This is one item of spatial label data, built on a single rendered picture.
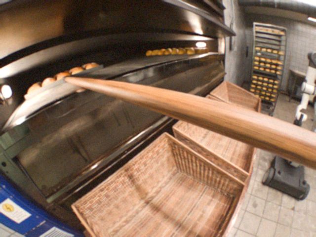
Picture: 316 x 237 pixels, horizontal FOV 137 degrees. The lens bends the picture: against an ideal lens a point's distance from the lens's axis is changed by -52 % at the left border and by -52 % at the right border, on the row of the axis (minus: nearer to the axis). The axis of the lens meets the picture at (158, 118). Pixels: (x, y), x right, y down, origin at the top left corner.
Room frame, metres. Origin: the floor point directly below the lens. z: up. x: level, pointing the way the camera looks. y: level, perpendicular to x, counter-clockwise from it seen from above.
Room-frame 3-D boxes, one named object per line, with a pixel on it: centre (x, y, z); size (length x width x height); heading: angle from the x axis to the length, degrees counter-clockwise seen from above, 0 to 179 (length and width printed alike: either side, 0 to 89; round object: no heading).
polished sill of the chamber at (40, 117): (0.78, -0.20, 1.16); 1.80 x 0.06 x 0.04; 135
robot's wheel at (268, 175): (0.42, -1.12, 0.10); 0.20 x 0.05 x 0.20; 131
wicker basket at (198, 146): (0.60, -0.43, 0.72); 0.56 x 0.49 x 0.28; 136
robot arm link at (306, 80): (0.54, -1.31, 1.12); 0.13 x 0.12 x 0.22; 39
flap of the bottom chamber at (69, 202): (0.77, -0.22, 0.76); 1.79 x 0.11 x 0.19; 135
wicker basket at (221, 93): (1.01, -0.84, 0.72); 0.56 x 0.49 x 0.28; 134
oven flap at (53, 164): (0.77, -0.22, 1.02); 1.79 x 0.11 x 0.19; 135
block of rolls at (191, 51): (1.49, -0.32, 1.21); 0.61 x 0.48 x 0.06; 45
